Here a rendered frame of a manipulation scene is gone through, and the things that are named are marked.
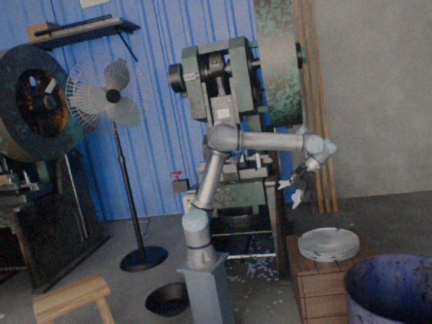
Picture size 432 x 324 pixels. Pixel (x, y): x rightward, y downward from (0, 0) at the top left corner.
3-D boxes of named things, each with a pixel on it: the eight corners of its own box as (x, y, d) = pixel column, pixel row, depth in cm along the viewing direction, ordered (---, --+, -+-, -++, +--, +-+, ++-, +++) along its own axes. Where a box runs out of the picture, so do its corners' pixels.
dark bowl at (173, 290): (189, 323, 189) (187, 312, 188) (139, 324, 196) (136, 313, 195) (202, 291, 218) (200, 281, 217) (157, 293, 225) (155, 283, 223)
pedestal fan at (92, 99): (167, 276, 245) (117, 44, 214) (86, 280, 259) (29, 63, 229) (206, 212, 363) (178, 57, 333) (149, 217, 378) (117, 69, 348)
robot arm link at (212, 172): (182, 231, 165) (213, 121, 154) (187, 219, 180) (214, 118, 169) (207, 237, 166) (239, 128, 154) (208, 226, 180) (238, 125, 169)
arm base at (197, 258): (208, 270, 151) (204, 249, 149) (180, 267, 159) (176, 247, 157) (224, 254, 164) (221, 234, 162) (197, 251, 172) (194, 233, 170)
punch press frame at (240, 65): (276, 257, 213) (243, 30, 187) (209, 261, 223) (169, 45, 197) (279, 210, 289) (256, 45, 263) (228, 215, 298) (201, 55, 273)
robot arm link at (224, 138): (208, 126, 144) (327, 131, 142) (210, 124, 155) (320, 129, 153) (207, 153, 146) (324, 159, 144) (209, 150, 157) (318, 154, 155)
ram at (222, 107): (238, 140, 214) (231, 92, 208) (214, 143, 217) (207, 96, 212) (241, 136, 231) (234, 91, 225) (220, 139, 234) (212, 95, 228)
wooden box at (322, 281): (389, 331, 159) (383, 262, 152) (305, 339, 163) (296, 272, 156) (359, 283, 198) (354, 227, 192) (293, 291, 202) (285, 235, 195)
